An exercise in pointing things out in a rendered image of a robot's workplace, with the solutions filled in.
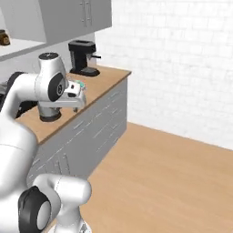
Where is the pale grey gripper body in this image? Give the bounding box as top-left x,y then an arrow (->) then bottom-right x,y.
37,90 -> 87,111

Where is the grey base cabinet run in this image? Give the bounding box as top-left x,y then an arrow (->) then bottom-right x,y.
26,72 -> 132,187

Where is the black coffee machine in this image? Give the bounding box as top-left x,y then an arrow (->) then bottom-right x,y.
67,39 -> 103,77

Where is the white open shelf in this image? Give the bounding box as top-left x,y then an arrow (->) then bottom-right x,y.
0,0 -> 47,63

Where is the brown jar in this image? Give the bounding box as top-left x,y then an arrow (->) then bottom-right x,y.
0,28 -> 11,46

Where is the grey wall cupboard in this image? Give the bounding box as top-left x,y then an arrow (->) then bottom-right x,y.
37,0 -> 114,44

